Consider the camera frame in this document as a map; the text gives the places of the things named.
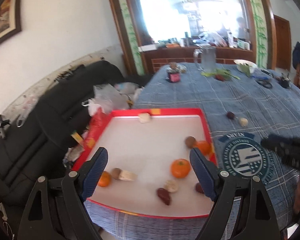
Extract glass pitcher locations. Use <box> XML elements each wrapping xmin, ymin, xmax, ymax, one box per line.
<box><xmin>193</xmin><ymin>44</ymin><xmax>216</xmax><ymax>72</ymax></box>

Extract blue jacket on chair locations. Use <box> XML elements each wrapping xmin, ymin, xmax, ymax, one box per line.
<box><xmin>292</xmin><ymin>42</ymin><xmax>300</xmax><ymax>69</ymax></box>

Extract dark red date on table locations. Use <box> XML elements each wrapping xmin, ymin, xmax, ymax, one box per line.
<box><xmin>226</xmin><ymin>112</ymin><xmax>235</xmax><ymax>120</ymax></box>

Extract red-rimmed white tray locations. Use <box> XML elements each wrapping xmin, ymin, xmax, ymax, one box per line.
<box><xmin>73</xmin><ymin>108</ymin><xmax>213</xmax><ymax>219</ymax></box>

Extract red fruit by leaves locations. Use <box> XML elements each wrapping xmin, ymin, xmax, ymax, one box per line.
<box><xmin>215</xmin><ymin>74</ymin><xmax>225</xmax><ymax>82</ymax></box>

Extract large orange in tray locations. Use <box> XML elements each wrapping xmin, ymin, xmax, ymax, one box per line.
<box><xmin>170</xmin><ymin>159</ymin><xmax>191</xmax><ymax>179</ymax></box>

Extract small dark object on table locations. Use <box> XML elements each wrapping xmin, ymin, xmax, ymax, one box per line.
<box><xmin>278</xmin><ymin>76</ymin><xmax>290</xmax><ymax>89</ymax></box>

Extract dark jar pink label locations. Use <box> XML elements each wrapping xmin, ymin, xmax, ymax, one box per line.
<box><xmin>167</xmin><ymin>62</ymin><xmax>180</xmax><ymax>83</ymax></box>

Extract black sofa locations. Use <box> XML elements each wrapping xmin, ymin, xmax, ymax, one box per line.
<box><xmin>0</xmin><ymin>61</ymin><xmax>151</xmax><ymax>205</ymax></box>

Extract small orange tray corner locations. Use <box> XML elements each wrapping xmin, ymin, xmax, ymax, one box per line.
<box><xmin>97</xmin><ymin>171</ymin><xmax>111</xmax><ymax>187</ymax></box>

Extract person in background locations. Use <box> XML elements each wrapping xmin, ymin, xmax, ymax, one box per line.
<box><xmin>236</xmin><ymin>17</ymin><xmax>249</xmax><ymax>41</ymax></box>

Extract black clip on sofa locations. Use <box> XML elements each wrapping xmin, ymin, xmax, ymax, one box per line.
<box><xmin>0</xmin><ymin>115</ymin><xmax>10</xmax><ymax>139</ymax></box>

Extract orange mandarin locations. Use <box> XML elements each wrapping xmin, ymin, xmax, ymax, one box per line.
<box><xmin>196</xmin><ymin>140</ymin><xmax>212</xmax><ymax>156</ymax></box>

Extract pale fruit piece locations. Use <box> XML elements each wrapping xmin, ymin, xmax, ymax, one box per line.
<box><xmin>119</xmin><ymin>170</ymin><xmax>138</xmax><ymax>181</ymax></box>

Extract small brown longan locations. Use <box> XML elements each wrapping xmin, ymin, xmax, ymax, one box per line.
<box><xmin>185</xmin><ymin>136</ymin><xmax>197</xmax><ymax>149</ymax></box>

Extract pale peeled fruit in tray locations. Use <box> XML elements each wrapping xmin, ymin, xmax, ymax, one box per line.
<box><xmin>164</xmin><ymin>180</ymin><xmax>179</xmax><ymax>193</ymax></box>

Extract pale peeled fruit on table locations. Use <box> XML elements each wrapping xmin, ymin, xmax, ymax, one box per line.
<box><xmin>238</xmin><ymin>118</ymin><xmax>249</xmax><ymax>127</ymax></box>

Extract framed wall painting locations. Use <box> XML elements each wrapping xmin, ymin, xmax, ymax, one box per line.
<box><xmin>0</xmin><ymin>0</ymin><xmax>21</xmax><ymax>45</ymax></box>

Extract red snack package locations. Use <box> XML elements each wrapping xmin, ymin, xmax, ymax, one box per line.
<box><xmin>85</xmin><ymin>108</ymin><xmax>107</xmax><ymax>149</ymax></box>

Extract white bowl with greens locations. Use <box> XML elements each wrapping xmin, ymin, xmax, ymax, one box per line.
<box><xmin>234</xmin><ymin>59</ymin><xmax>258</xmax><ymax>76</ymax></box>

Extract black scissors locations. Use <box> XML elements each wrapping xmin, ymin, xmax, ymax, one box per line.
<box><xmin>255</xmin><ymin>77</ymin><xmax>273</xmax><ymax>89</ymax></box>

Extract wooden door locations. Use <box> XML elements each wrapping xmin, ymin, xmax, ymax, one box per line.
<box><xmin>274</xmin><ymin>15</ymin><xmax>292</xmax><ymax>71</ymax></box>

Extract wooden sideboard counter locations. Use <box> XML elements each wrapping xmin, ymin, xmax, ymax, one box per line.
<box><xmin>142</xmin><ymin>45</ymin><xmax>254</xmax><ymax>74</ymax></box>

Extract dark red jujube date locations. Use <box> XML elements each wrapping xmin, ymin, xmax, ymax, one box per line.
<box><xmin>157</xmin><ymin>187</ymin><xmax>171</xmax><ymax>205</ymax></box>

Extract clear plastic bag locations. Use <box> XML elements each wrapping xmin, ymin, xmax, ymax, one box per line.
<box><xmin>82</xmin><ymin>82</ymin><xmax>143</xmax><ymax>116</ymax></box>

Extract green vegetable leaves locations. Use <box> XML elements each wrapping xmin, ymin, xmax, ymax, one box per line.
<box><xmin>201</xmin><ymin>69</ymin><xmax>240</xmax><ymax>80</ymax></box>

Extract cream cube at tray edge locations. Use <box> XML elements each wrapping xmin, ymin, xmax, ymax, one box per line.
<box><xmin>138</xmin><ymin>113</ymin><xmax>151</xmax><ymax>124</ymax></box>

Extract blue plaid tablecloth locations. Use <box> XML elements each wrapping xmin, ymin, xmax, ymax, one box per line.
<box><xmin>85</xmin><ymin>63</ymin><xmax>300</xmax><ymax>239</ymax></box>

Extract brown round longan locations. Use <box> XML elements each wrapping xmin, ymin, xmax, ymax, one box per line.
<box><xmin>111</xmin><ymin>167</ymin><xmax>122</xmax><ymax>180</ymax></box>

